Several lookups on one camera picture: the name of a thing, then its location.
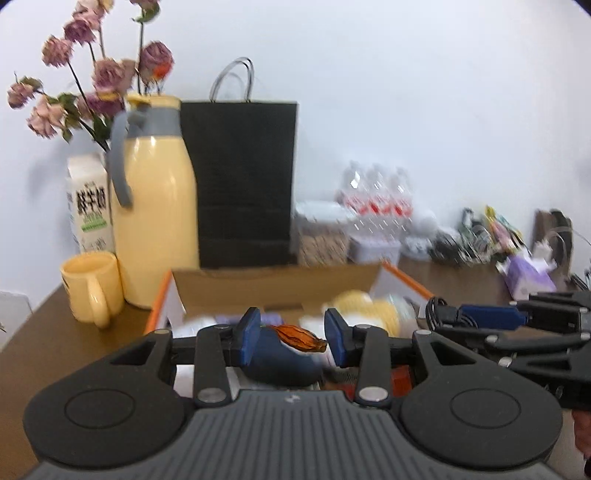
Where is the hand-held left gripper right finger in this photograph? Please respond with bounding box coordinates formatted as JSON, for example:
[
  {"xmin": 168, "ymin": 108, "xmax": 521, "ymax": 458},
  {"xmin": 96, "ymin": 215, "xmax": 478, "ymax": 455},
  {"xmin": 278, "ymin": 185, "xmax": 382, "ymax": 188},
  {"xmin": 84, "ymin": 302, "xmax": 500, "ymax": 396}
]
[{"xmin": 324, "ymin": 308, "xmax": 483, "ymax": 407}]

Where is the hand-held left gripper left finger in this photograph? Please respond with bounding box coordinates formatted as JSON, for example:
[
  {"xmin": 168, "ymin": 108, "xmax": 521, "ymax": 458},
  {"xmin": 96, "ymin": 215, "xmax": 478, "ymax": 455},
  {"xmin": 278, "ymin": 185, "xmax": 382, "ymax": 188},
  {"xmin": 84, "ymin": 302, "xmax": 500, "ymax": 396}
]
[{"xmin": 108, "ymin": 307, "xmax": 262, "ymax": 407}]

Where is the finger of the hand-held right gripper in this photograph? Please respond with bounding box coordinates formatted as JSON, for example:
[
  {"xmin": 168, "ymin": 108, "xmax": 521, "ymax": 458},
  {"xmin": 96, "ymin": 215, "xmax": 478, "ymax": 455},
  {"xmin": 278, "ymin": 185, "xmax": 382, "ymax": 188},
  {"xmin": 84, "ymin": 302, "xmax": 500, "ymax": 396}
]
[
  {"xmin": 434, "ymin": 325, "xmax": 578, "ymax": 365},
  {"xmin": 436, "ymin": 302, "xmax": 532, "ymax": 330}
]

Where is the purple knitted pouch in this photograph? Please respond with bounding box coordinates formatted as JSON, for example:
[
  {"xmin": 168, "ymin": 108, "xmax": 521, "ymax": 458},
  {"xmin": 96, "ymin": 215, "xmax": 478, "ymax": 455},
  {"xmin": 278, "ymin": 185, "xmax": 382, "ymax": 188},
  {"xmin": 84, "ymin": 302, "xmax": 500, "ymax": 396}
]
[{"xmin": 215, "ymin": 313, "xmax": 283, "ymax": 326}]

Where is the navy soft case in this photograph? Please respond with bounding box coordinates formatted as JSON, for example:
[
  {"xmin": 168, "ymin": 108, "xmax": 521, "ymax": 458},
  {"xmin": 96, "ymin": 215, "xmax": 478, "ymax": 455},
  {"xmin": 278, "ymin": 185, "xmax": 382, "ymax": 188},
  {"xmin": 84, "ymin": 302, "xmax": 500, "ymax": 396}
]
[{"xmin": 240, "ymin": 325, "xmax": 324, "ymax": 387}]

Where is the yellow and white plush toy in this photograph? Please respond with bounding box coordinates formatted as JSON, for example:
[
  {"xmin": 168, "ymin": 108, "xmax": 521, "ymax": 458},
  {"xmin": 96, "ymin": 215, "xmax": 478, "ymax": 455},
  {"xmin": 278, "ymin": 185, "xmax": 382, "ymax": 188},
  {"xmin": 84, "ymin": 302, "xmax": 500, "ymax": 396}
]
[{"xmin": 299, "ymin": 290, "xmax": 419, "ymax": 337}]

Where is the red cardboard box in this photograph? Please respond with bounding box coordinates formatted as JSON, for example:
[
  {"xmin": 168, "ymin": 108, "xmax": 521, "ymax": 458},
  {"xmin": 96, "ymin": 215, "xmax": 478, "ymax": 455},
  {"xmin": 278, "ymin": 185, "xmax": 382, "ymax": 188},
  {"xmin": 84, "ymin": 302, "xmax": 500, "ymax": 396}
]
[{"xmin": 144, "ymin": 260, "xmax": 437, "ymax": 402}]

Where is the red fabric rose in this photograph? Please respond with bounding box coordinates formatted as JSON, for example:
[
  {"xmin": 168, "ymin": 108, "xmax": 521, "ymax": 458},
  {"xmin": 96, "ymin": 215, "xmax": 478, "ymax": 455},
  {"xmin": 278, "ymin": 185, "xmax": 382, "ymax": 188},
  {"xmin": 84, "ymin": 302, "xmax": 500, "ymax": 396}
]
[{"xmin": 392, "ymin": 366, "xmax": 413, "ymax": 398}]

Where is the purple tissue pack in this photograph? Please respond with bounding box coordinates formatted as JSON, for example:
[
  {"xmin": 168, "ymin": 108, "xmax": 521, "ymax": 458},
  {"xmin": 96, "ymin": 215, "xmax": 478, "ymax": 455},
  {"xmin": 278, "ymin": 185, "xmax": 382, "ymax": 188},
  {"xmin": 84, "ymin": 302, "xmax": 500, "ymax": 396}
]
[{"xmin": 499, "ymin": 244, "xmax": 557, "ymax": 301}]

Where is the colourful packets bundle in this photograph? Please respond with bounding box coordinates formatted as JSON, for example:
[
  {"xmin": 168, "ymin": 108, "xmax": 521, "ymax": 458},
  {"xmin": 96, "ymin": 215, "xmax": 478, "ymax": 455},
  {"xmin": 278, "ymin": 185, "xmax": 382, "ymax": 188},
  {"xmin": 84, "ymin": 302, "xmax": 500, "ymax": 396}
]
[{"xmin": 485, "ymin": 205, "xmax": 527, "ymax": 254}]

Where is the clear container of nuts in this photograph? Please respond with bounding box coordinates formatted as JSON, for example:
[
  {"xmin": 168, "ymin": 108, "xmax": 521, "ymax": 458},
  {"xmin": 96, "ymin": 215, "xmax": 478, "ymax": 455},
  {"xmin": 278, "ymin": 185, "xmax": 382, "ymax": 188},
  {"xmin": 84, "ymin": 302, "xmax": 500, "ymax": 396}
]
[{"xmin": 294, "ymin": 200, "xmax": 352, "ymax": 266}]

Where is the pale printed tin box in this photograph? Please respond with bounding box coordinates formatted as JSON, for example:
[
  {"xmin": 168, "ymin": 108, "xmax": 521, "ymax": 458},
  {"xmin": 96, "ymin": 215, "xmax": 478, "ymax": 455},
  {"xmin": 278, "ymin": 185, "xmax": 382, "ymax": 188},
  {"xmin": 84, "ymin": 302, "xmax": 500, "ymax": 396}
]
[{"xmin": 348, "ymin": 234, "xmax": 402, "ymax": 265}]

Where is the brown paper bag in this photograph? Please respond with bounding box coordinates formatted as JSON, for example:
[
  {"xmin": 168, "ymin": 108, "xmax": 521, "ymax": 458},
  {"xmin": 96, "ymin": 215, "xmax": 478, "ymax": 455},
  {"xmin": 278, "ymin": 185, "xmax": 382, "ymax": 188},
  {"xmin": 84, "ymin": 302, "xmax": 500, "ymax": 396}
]
[{"xmin": 534, "ymin": 209, "xmax": 575, "ymax": 291}]

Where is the white robot toy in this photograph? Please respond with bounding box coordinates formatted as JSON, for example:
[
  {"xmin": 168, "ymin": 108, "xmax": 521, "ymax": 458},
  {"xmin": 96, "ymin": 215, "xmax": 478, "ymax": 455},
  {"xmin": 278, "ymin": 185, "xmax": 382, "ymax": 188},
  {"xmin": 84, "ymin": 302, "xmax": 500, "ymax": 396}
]
[{"xmin": 402, "ymin": 210, "xmax": 439, "ymax": 259}]

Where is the black paper bag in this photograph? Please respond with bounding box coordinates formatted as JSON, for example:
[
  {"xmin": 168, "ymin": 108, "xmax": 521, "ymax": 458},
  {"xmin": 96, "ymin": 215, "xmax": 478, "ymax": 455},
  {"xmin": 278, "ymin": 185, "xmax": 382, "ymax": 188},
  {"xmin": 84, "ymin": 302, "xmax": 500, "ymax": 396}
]
[{"xmin": 180, "ymin": 58, "xmax": 298, "ymax": 270}]

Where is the yellow thermos jug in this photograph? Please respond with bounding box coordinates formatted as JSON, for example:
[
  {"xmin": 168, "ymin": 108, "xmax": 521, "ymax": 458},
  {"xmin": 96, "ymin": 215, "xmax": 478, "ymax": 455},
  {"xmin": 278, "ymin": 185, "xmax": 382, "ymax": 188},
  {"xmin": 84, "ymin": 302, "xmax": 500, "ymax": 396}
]
[{"xmin": 108, "ymin": 95, "xmax": 200, "ymax": 310}]

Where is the yellow mug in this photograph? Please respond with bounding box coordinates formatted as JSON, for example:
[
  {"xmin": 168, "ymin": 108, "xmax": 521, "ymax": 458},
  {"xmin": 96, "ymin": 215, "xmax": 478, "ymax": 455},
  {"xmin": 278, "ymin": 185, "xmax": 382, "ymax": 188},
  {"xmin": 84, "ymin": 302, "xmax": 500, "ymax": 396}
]
[{"xmin": 61, "ymin": 251, "xmax": 124, "ymax": 328}]

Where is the white milk carton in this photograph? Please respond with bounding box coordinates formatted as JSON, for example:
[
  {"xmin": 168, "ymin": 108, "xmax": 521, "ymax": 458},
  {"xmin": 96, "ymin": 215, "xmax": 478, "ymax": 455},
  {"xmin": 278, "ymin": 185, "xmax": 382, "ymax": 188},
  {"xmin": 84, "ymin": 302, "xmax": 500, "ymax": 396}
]
[{"xmin": 67, "ymin": 154, "xmax": 116, "ymax": 254}]

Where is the white printed board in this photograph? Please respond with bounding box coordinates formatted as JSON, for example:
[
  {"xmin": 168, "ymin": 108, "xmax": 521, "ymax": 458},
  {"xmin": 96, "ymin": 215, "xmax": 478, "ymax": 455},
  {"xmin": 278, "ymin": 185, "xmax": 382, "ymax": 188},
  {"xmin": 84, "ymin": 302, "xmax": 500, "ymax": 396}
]
[{"xmin": 0, "ymin": 291, "xmax": 33, "ymax": 347}]

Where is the dried pink flower bouquet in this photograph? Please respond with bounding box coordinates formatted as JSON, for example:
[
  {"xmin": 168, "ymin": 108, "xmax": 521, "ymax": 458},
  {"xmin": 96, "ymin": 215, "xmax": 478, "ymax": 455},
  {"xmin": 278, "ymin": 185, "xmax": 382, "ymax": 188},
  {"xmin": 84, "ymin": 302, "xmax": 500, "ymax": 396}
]
[{"xmin": 7, "ymin": 0, "xmax": 175, "ymax": 153}]

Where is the tangle of cables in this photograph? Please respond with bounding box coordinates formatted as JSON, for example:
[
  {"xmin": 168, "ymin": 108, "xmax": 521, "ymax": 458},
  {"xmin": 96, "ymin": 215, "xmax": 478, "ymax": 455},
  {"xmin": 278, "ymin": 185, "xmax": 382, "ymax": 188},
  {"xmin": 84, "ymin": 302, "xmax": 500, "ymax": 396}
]
[{"xmin": 429, "ymin": 208, "xmax": 490, "ymax": 266}]

